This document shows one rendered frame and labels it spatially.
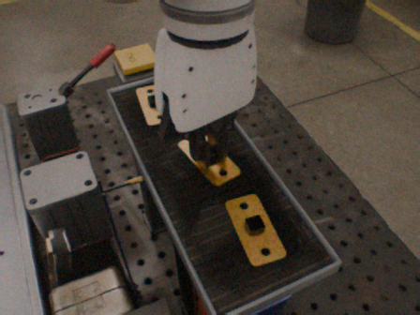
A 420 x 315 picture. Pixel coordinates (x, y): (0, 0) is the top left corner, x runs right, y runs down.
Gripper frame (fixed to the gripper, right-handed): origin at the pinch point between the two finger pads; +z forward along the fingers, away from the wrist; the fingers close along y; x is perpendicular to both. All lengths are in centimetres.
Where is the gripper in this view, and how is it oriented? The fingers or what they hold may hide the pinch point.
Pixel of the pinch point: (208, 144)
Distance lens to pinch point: 47.2
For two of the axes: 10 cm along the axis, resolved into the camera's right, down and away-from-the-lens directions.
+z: 0.0, 6.9, 7.3
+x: 5.8, 5.9, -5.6
